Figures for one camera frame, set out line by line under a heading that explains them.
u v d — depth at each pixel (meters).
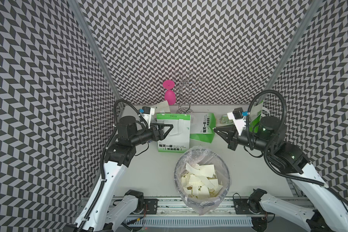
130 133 0.50
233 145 0.52
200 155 0.67
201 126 0.93
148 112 0.58
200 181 0.66
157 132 0.57
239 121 0.47
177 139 0.82
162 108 0.83
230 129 0.50
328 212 0.37
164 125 0.80
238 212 0.72
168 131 0.60
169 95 0.94
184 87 0.79
